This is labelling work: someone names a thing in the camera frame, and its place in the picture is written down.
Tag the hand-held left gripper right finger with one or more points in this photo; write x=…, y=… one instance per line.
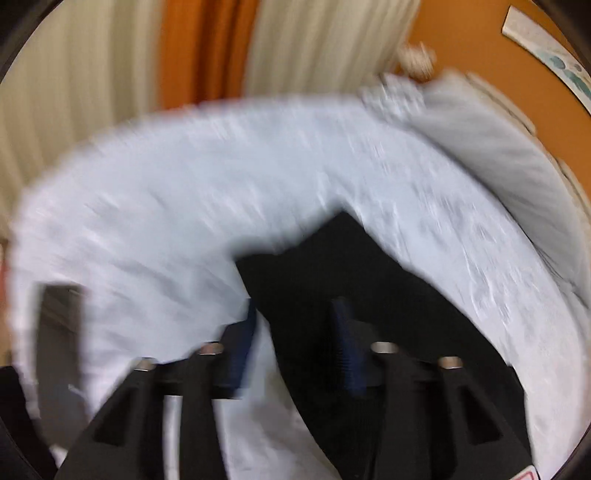
x=344, y=350

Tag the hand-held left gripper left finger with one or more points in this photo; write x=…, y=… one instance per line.
x=241, y=344

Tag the black pants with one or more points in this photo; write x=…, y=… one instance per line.
x=360, y=277

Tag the white butterfly bedspread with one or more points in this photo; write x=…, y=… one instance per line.
x=184, y=207

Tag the grey patterned pillow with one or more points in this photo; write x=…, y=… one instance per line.
x=392, y=94

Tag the orange curtain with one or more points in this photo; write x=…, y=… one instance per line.
x=205, y=50

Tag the cream curtain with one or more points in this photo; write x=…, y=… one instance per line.
x=318, y=46
x=69, y=92

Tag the framed wall picture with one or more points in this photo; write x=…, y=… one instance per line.
x=549, y=53

